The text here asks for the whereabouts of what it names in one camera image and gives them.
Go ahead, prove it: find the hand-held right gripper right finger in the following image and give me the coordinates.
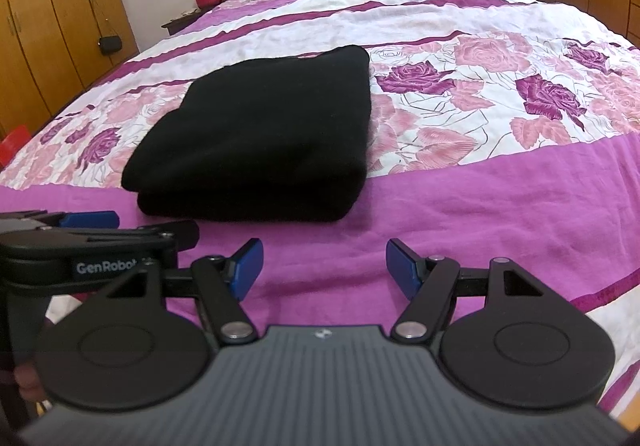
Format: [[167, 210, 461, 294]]
[[386, 238, 546, 343]]

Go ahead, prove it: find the red stool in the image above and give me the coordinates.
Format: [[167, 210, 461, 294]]
[[0, 123, 31, 168]]

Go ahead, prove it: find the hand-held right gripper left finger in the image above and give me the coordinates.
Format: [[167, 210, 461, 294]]
[[102, 238, 264, 345]]

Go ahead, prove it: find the small black bag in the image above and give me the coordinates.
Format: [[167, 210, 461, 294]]
[[85, 0, 124, 56]]

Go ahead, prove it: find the dark wooden nightstand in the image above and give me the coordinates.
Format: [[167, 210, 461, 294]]
[[162, 6, 207, 36]]

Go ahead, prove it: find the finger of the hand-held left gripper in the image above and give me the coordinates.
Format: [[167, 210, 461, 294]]
[[47, 220, 201, 254], [0, 210, 121, 231]]

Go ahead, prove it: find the black garment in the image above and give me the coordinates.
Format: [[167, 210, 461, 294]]
[[121, 45, 372, 223]]

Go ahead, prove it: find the wooden wardrobe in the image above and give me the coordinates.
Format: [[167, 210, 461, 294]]
[[0, 0, 138, 137]]

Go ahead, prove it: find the purple floral bedspread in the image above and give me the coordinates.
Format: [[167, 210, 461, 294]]
[[0, 0, 640, 422]]

